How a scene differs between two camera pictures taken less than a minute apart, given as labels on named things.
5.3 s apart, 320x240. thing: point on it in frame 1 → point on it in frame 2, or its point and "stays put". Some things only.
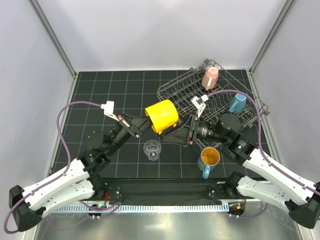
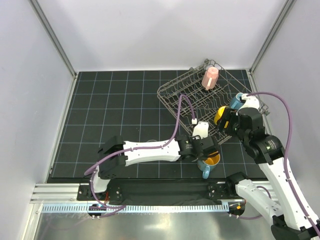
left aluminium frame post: [45, 22] stays put
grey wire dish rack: [205, 91] stays put
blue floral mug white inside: [237, 103] stays put
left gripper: [138, 124] → [195, 138]
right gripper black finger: [184, 123] → [230, 115]
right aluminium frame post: [287, 6] stays put
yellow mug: [162, 115] → [219, 115]
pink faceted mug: [209, 78] stays put
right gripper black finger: [180, 136] → [220, 124]
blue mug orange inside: [209, 157] stays put
